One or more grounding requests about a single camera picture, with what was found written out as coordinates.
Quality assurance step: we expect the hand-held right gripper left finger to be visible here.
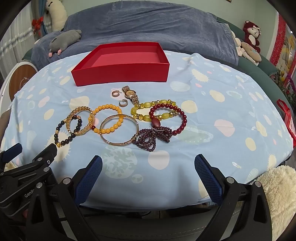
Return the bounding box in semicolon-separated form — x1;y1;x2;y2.
25;155;103;241

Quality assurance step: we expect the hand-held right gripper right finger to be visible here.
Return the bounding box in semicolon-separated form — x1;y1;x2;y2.
194;154;273;241

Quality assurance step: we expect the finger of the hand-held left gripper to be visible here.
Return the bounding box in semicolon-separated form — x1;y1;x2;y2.
0;143;23;166
5;143;58;180

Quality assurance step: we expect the black bead bracelet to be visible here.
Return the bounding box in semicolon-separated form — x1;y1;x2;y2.
54;115;83;148

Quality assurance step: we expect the rose gold bangle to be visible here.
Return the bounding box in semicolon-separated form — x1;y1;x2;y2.
99;114;140;146

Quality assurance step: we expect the gold chain bracelet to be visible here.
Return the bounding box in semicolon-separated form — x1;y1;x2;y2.
66;107;95;137

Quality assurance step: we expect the purple garnet bead bracelet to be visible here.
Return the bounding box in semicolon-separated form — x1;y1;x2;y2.
132;127;173;152

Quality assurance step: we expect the orange bead bracelet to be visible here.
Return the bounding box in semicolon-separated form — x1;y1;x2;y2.
91;105;124;135

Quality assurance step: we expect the dark red bead bracelet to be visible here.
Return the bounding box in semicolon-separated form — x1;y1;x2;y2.
149;103;187;136

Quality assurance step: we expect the yellow chunky bead bracelet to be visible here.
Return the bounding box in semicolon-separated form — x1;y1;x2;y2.
131;99;178;121

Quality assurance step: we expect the red cardboard box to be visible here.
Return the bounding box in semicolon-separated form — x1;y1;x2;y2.
71;42;170;87

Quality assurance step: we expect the light blue spotted tablecloth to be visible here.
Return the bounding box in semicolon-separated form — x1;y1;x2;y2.
0;53;293;208

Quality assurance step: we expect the round wooden top stool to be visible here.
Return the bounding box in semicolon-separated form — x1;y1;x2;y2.
0;61;38;102

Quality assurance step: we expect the cream fluffy blanket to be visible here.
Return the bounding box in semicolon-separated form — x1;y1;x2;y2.
255;166;296;229

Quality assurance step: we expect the gold wrist watch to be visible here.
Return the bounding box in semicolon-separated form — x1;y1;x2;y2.
122;85;140;105

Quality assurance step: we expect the red bag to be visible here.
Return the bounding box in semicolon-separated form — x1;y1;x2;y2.
277;99;296;139

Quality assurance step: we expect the window curtain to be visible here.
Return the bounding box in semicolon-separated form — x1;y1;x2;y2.
0;16;47;61

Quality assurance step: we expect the grey plush toy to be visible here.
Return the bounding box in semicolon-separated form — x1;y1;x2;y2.
48;30;82;57

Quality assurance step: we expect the green sofa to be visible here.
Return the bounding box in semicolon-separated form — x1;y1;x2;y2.
215;16;294;116

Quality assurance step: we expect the floral printed cloth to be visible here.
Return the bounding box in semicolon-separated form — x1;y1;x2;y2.
273;68;296;105

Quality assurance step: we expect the red ribbon bow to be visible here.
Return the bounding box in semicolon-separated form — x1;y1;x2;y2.
32;16;44;37

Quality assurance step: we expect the cookie shaped plush cushion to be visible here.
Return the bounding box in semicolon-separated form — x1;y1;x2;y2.
240;42;262;63

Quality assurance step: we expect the white plush toy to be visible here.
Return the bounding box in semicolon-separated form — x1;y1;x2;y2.
45;0;67;32

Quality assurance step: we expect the white plush cushion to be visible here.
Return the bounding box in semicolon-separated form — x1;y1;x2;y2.
231;31;242;57

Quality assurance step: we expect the red monkey plush toy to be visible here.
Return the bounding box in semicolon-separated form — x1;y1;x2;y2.
243;21;262;53

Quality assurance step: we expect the blue-grey blanket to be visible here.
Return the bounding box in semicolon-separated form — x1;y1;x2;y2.
31;3;239;70

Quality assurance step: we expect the red wall decoration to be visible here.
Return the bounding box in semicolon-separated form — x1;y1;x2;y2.
270;14;296;67

